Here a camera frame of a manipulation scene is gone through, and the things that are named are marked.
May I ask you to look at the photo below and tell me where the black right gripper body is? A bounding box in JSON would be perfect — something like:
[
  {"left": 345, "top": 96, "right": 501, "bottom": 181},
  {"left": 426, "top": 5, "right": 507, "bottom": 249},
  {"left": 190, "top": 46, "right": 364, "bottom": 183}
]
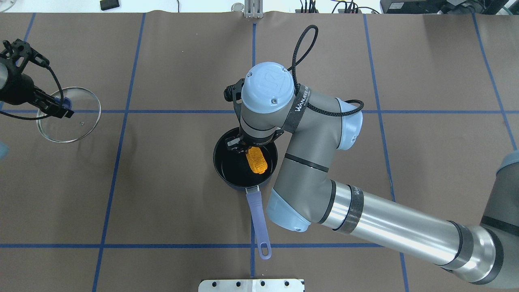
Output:
[{"left": 237, "top": 134, "right": 279, "bottom": 152}]

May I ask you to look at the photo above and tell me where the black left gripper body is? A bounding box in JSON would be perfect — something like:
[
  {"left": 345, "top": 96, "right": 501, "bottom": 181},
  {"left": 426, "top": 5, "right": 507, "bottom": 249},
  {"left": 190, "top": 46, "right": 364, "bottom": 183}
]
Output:
[{"left": 0, "top": 73, "right": 41, "bottom": 105}]

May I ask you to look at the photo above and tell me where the yellow corn cob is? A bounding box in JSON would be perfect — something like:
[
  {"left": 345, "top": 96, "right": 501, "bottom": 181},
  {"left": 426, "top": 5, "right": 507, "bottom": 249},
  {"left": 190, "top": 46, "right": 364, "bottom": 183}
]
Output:
[{"left": 245, "top": 147, "right": 268, "bottom": 174}]

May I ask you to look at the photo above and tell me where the glass lid blue knob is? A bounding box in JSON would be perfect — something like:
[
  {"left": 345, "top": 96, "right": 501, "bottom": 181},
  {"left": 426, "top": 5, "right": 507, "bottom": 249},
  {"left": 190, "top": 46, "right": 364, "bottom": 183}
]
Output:
[{"left": 36, "top": 87, "right": 101, "bottom": 144}]

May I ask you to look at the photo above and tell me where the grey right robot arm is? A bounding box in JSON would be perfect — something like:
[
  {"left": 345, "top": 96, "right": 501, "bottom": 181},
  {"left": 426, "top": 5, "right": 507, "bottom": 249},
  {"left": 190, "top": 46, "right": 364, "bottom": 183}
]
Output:
[{"left": 224, "top": 62, "right": 519, "bottom": 289}]

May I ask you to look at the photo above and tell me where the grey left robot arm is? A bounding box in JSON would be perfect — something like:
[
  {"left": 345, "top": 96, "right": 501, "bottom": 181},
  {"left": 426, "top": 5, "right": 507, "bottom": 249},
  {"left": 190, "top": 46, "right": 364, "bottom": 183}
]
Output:
[{"left": 1, "top": 58, "right": 75, "bottom": 121}]

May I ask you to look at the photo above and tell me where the black device on desk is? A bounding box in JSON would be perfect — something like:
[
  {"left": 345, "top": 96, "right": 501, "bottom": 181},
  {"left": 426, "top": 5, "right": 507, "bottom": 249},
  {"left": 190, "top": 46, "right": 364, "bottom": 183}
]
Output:
[{"left": 99, "top": 0, "right": 120, "bottom": 11}]

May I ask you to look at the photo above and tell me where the blue saucepan with handle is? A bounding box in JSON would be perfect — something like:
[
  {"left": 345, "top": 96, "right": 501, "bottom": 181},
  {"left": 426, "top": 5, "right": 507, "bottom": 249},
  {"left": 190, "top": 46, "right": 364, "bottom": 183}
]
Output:
[{"left": 213, "top": 127, "right": 278, "bottom": 260}]

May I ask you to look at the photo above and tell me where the black braided left cable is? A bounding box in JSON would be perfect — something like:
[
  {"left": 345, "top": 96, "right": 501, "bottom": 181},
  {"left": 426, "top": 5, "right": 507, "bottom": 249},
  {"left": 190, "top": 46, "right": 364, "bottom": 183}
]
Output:
[{"left": 0, "top": 63, "right": 65, "bottom": 121}]

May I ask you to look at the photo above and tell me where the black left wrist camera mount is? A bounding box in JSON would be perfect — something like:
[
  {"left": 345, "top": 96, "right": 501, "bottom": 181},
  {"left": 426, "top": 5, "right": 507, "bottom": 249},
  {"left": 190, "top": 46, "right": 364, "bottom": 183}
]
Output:
[{"left": 0, "top": 39, "right": 50, "bottom": 78}]

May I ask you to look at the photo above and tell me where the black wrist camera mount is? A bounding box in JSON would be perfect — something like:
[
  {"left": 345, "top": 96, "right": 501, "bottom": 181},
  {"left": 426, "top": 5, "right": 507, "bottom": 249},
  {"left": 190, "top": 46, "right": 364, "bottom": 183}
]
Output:
[
  {"left": 223, "top": 78, "right": 245, "bottom": 115},
  {"left": 0, "top": 39, "right": 50, "bottom": 78}
]

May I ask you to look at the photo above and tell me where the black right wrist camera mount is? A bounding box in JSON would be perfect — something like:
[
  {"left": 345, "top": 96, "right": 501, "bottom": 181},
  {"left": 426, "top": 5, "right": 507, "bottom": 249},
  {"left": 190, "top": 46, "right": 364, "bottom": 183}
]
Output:
[{"left": 223, "top": 78, "right": 245, "bottom": 115}]

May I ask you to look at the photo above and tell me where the aluminium frame post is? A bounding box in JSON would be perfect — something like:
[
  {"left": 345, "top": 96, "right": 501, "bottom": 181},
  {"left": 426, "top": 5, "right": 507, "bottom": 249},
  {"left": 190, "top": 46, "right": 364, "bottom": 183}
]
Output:
[{"left": 244, "top": 0, "right": 264, "bottom": 19}]

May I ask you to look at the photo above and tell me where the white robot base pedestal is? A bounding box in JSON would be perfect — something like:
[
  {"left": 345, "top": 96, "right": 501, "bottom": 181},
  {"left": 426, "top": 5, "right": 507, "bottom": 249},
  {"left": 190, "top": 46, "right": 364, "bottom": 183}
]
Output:
[{"left": 198, "top": 279, "right": 306, "bottom": 292}]

